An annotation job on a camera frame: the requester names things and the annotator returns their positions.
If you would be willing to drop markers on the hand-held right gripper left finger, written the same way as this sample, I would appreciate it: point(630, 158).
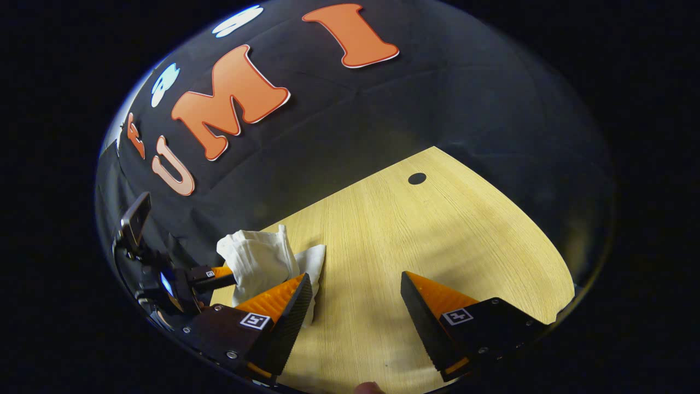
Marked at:
point(287, 328)

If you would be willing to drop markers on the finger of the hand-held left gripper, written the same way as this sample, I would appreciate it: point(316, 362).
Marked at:
point(210, 279)

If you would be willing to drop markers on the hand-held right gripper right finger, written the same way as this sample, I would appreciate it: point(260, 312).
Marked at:
point(424, 328)

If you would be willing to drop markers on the white jeans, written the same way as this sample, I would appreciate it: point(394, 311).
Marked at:
point(257, 262)

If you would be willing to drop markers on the black backdrop cloth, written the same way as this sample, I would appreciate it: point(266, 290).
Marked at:
point(383, 120)

